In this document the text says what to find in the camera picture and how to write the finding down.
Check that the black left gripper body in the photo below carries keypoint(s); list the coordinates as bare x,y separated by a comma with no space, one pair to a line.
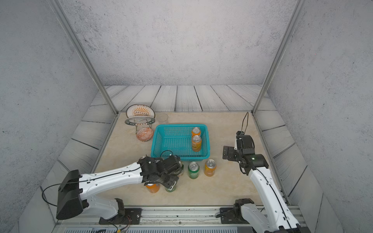
169,181

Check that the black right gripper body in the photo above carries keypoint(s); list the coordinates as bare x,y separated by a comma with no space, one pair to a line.
233,154

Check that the green soda can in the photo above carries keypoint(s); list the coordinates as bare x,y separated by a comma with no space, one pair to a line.
193,170
172,188

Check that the orange soda can front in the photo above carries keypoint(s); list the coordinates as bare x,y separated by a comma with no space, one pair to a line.
153,187

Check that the orange soda can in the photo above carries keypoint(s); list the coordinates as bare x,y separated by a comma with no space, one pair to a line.
210,166
196,131
153,187
196,143

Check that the green gold beer can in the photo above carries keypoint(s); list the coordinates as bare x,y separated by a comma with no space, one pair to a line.
181,171

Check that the teal plastic basket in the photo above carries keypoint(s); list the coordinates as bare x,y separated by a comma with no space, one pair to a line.
175,139

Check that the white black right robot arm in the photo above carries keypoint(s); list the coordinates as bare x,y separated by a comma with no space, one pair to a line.
278,218

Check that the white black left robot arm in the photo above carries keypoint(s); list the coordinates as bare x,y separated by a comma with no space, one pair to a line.
77,193

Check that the orange patterned bowl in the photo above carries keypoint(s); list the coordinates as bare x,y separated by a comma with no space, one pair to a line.
144,134

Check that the clear drinking glass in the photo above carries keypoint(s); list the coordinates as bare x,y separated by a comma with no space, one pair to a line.
162,118

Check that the green rimmed flat plate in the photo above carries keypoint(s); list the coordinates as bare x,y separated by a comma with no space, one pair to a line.
140,121

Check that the upright plate with sunburst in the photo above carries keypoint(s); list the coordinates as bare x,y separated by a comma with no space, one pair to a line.
137,110

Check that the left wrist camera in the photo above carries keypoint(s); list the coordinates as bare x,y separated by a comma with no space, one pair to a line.
171,164

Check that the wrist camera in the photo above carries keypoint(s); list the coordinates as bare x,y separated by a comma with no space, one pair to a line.
239,144
171,164

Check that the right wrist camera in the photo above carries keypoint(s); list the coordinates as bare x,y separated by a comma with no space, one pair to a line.
239,144

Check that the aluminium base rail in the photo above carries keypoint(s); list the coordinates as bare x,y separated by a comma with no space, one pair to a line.
157,219

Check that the metal wire plate rack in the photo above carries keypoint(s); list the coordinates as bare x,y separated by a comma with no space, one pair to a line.
140,126

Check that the right aluminium frame post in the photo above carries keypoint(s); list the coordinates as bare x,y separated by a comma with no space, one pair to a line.
279,54

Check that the aluminium frame post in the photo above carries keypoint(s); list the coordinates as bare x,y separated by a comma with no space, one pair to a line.
279,54
64,22

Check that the left aluminium frame post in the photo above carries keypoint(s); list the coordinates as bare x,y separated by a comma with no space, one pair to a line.
64,22

